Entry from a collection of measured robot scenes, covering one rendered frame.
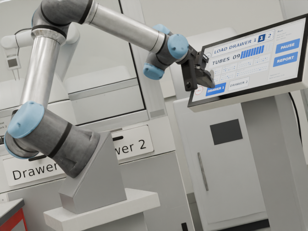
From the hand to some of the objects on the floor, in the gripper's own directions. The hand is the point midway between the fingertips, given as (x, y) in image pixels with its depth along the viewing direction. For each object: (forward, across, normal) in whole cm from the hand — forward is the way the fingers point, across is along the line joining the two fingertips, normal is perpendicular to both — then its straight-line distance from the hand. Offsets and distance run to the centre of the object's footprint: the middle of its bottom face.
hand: (211, 87), depth 224 cm
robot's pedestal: (+10, -3, +124) cm, 125 cm away
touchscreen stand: (+73, -12, +71) cm, 103 cm away
